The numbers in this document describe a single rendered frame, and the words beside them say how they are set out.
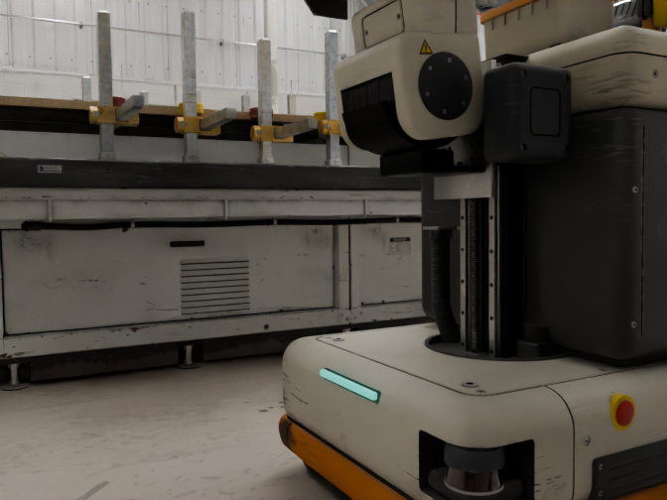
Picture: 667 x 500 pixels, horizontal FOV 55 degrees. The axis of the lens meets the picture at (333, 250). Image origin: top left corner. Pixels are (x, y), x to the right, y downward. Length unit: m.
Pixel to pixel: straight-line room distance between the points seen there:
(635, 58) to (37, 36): 8.76
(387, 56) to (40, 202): 1.26
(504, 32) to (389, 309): 1.53
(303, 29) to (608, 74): 9.52
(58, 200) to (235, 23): 8.27
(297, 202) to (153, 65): 7.52
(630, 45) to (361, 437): 0.73
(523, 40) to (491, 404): 0.71
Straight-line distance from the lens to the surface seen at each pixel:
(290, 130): 2.05
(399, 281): 2.69
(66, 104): 2.22
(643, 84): 1.11
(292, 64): 10.28
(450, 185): 1.21
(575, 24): 1.26
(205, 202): 2.10
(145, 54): 9.63
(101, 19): 2.09
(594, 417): 0.99
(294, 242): 2.45
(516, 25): 1.33
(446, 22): 1.07
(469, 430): 0.86
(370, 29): 1.16
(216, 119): 1.92
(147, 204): 2.05
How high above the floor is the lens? 0.53
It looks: 3 degrees down
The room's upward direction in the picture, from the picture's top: 1 degrees counter-clockwise
